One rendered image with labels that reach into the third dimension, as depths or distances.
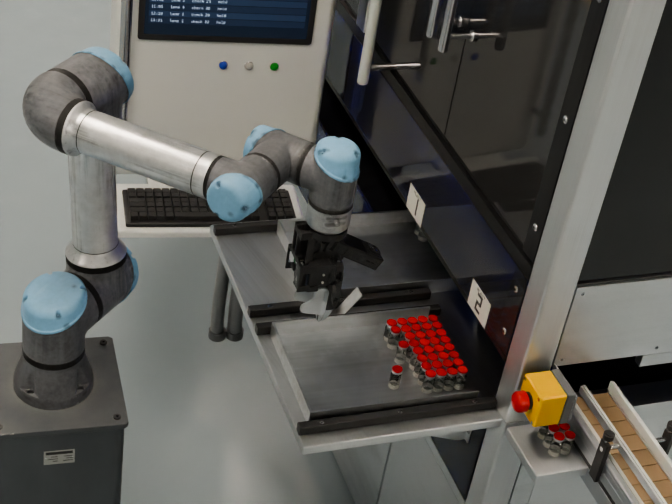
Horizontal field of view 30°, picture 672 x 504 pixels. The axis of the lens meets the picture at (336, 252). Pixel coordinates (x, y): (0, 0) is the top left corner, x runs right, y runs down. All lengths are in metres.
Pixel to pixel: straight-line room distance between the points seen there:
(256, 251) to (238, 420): 0.96
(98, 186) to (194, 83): 0.70
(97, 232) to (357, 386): 0.57
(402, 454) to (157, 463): 0.80
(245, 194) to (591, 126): 0.56
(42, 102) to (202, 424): 1.63
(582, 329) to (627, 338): 0.11
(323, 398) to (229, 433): 1.19
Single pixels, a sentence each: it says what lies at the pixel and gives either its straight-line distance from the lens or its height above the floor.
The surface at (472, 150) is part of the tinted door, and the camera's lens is 2.46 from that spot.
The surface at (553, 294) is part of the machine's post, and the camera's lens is 2.24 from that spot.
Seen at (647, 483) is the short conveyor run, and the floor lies 0.97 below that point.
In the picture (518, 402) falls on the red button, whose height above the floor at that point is 1.00.
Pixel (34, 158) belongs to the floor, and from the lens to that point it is 4.62.
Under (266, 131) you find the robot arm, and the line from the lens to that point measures 2.07.
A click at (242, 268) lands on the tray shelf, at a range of 2.67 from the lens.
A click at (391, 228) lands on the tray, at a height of 0.88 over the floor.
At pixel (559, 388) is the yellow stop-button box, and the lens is 2.30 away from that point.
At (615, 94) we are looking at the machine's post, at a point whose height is 1.60.
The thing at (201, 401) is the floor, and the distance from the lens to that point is 3.64.
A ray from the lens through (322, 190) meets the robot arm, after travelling 2.03.
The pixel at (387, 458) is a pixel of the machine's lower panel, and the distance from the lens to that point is 3.04.
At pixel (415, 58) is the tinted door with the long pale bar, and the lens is 2.70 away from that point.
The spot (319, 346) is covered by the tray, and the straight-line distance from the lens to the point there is 2.50.
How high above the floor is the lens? 2.49
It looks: 36 degrees down
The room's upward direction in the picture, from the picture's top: 10 degrees clockwise
